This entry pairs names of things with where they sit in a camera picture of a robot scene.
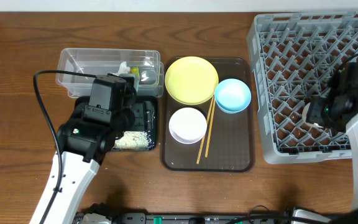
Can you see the black waste tray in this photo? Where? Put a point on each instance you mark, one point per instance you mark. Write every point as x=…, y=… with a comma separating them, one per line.
x=152, y=137

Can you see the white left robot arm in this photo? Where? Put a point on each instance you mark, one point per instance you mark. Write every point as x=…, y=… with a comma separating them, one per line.
x=82, y=143

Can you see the rice pile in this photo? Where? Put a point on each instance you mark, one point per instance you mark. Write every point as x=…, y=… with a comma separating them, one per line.
x=134, y=141

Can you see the white green cup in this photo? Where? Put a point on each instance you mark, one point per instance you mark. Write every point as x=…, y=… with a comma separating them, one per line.
x=317, y=108

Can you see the left wooden chopstick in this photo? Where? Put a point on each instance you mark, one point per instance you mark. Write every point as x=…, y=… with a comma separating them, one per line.
x=202, y=140

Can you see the yellow green wrapper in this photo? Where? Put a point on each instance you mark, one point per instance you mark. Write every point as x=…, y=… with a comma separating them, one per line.
x=135, y=71

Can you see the white tissue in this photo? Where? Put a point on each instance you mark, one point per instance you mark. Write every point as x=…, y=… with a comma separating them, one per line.
x=123, y=69

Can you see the grey dishwasher rack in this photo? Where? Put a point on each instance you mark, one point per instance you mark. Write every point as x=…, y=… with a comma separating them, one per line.
x=293, y=55

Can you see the yellow plate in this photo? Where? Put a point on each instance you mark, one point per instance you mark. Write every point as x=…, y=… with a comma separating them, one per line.
x=191, y=80

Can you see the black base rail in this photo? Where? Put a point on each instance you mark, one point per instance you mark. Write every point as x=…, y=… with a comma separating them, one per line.
x=101, y=213

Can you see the white bowl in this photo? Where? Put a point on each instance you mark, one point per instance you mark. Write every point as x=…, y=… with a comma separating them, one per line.
x=187, y=125

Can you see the clear plastic waste bin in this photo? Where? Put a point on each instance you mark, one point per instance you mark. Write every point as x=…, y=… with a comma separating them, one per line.
x=105, y=61

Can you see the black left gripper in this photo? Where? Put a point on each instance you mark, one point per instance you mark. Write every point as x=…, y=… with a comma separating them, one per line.
x=146, y=112

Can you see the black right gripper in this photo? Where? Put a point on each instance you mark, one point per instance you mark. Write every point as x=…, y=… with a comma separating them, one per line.
x=314, y=112

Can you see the brown serving tray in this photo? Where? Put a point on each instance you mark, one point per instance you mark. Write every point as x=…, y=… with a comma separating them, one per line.
x=232, y=145

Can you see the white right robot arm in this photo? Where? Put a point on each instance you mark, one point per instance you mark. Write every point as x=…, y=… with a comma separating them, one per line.
x=339, y=111

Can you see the light blue bowl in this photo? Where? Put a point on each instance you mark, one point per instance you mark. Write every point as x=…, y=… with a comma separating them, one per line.
x=232, y=96

